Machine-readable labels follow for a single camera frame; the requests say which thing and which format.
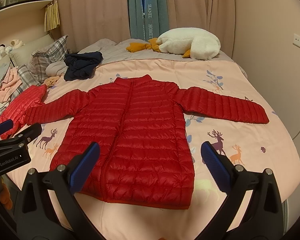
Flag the red down puffer jacket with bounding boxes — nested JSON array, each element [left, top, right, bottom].
[[25, 75, 269, 209]]

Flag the pile of pink clothes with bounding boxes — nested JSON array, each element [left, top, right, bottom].
[[0, 63, 23, 103]]

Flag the pink deer print duvet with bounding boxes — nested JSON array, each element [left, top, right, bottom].
[[5, 58, 300, 240]]

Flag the grey garment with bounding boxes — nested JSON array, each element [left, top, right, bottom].
[[45, 61, 68, 77]]

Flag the small plush toys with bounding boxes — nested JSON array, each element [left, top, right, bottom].
[[0, 39, 25, 60]]

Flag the plaid pillow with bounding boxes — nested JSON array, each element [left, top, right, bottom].
[[27, 35, 68, 83]]

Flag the navy blue garment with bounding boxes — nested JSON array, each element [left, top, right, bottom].
[[64, 51, 103, 81]]

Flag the yellow tassel hanging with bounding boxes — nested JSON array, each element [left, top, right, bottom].
[[44, 1, 61, 32]]

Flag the pink curtain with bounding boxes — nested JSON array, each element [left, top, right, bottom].
[[56, 0, 235, 55]]

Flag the white goose plush toy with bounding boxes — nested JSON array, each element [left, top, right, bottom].
[[126, 27, 221, 60]]

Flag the blue grey lettered curtain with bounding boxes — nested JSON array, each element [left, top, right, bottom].
[[128, 0, 170, 41]]

